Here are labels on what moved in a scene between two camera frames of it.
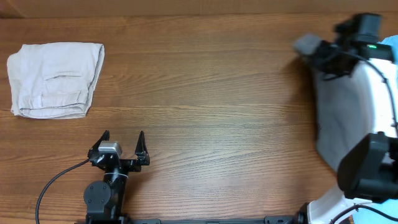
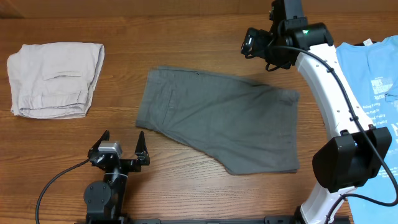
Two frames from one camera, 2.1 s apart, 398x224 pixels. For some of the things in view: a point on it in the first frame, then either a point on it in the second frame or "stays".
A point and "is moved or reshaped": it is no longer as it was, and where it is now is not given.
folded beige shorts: [53, 79] stays
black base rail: [114, 218] stays
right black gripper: [318, 61] to [285, 63]
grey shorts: [345, 109] is moved or reshaped
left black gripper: [135, 165] stays
